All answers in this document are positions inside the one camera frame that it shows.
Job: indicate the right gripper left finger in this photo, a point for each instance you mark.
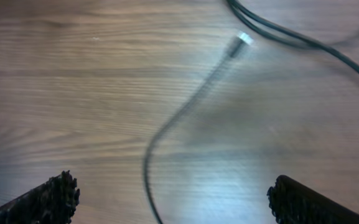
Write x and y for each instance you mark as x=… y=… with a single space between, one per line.
x=53 y=202

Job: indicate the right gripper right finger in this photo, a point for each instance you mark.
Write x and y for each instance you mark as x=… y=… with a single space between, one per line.
x=293 y=203

